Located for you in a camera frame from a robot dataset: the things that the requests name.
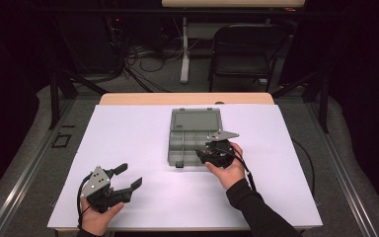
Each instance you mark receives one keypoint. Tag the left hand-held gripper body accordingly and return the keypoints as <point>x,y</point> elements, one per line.
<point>97,184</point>

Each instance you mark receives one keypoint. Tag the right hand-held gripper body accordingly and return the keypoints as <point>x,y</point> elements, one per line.
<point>220,154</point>

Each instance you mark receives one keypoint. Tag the transparent grey compartment box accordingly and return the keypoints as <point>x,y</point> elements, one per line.
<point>194,121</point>

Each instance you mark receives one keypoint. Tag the person's right hand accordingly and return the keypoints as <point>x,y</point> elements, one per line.
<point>232,174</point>

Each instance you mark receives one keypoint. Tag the person's left hand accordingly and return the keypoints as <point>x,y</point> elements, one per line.
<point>95,220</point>

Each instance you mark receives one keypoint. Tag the black folding chair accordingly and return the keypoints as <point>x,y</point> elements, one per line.
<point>243,62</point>

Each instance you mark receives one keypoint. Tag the black metal stand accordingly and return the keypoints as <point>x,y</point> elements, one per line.
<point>55,98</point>
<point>324,102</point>

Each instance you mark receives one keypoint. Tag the wooden desk with white legs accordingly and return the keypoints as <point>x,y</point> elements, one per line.
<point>230,2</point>

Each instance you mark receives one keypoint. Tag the black metal crossbar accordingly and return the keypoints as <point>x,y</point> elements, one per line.
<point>112,11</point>

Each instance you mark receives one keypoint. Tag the aluminium floor rail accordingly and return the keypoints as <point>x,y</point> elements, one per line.
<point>339,164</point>
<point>29,168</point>

